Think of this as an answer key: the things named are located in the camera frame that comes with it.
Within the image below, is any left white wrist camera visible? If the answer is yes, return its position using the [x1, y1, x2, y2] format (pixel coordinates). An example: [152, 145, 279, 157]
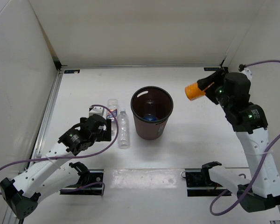
[88, 106, 105, 117]

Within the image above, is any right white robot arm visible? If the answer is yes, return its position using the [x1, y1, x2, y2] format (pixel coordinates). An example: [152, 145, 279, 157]
[197, 69, 280, 212]

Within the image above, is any clear bottle blue orange label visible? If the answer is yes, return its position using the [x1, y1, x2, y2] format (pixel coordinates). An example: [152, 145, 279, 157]
[106, 99, 119, 122]

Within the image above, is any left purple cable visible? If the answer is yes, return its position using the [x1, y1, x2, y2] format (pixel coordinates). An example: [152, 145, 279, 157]
[0, 104, 119, 195]

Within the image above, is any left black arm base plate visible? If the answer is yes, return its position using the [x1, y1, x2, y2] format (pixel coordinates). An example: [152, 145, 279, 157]
[59, 169, 104, 196]

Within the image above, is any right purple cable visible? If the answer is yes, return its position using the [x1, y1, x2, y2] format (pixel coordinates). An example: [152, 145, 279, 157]
[210, 59, 280, 216]

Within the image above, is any clear unlabelled plastic bottle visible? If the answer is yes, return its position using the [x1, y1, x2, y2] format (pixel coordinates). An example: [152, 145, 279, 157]
[117, 109, 130, 149]

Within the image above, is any right blue corner sticker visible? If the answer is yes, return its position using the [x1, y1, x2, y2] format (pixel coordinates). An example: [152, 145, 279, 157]
[203, 67, 220, 71]

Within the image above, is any blue corner sticker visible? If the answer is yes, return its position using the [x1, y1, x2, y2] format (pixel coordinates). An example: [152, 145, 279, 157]
[63, 70, 80, 74]
[203, 67, 220, 71]

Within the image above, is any dark red plastic bin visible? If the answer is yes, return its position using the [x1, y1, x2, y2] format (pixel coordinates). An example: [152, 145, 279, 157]
[131, 86, 174, 140]

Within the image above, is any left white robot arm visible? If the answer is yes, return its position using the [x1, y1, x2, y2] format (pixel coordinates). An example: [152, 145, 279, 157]
[0, 114, 112, 220]

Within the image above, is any purple cable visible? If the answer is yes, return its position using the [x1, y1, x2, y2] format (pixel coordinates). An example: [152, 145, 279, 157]
[0, 104, 119, 195]
[210, 59, 280, 216]

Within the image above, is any left aluminium frame rail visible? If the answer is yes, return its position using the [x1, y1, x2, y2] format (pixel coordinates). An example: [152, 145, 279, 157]
[2, 56, 63, 224]

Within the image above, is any left blue corner sticker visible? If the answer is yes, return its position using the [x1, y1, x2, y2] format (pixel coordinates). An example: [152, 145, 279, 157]
[63, 70, 80, 74]

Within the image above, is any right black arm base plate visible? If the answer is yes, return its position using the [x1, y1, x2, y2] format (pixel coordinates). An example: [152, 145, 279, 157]
[182, 171, 231, 197]

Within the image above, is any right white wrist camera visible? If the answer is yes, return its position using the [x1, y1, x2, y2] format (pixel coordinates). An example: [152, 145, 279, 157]
[238, 64, 252, 78]

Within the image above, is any orange juice bottle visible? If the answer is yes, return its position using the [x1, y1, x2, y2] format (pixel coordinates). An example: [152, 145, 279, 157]
[185, 82, 208, 101]

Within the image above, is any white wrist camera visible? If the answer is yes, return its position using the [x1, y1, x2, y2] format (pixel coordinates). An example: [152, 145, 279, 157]
[88, 106, 105, 117]
[238, 64, 252, 78]

